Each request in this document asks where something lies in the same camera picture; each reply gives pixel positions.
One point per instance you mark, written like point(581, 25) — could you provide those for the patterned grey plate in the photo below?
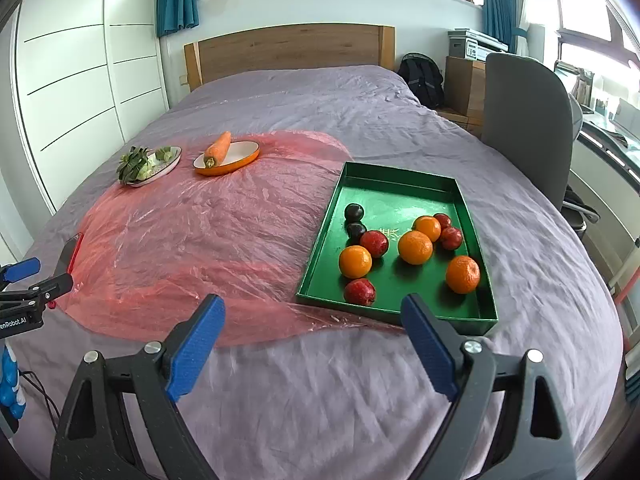
point(177, 155)

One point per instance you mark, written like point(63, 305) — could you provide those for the wooden headboard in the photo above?
point(289, 47)

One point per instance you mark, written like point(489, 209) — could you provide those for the small dark plum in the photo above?
point(355, 231)

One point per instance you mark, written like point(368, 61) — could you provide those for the green leafy vegetable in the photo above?
point(139, 164)

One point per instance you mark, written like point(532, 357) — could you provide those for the orange mandarin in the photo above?
point(415, 248)

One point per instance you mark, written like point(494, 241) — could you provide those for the blue gloved left hand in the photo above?
point(12, 395)

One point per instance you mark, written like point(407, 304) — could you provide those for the dark purple plum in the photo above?
point(353, 213)

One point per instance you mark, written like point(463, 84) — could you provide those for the pink plastic sheet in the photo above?
point(148, 256)

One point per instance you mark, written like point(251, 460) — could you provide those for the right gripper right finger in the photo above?
point(531, 440)

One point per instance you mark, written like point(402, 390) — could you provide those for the red apple in tray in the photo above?
point(360, 291)

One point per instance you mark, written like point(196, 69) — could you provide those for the orange in tray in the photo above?
point(355, 262)
point(429, 226)
point(462, 275)

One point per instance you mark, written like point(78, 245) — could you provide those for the teal curtain right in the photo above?
point(500, 22)

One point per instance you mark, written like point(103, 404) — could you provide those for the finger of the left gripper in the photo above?
point(15, 272)
point(38, 295)

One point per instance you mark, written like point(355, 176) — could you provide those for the black backpack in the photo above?
point(424, 79)

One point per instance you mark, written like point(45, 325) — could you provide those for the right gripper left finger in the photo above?
point(94, 439)

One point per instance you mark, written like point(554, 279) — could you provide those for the orange rimmed white dish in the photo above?
point(240, 154)

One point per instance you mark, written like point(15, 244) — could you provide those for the orange in tray right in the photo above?
point(462, 275)

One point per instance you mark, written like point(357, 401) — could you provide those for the purple bed sheet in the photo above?
point(355, 403)

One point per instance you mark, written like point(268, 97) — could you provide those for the wooden drawer cabinet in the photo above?
point(464, 90)

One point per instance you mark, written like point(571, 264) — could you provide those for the red tomato fruit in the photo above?
point(451, 238)

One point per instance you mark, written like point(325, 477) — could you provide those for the orange in tray left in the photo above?
point(355, 262)

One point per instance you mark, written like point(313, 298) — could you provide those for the white wardrobe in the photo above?
point(79, 79)

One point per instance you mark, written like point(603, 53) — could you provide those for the grey office chair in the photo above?
point(530, 119)

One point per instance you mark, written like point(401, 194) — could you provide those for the orange in tray rear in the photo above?
point(429, 226)

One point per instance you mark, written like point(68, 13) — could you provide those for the orange carrot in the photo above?
point(215, 154)

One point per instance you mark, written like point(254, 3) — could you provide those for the grey printer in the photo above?
point(473, 45)

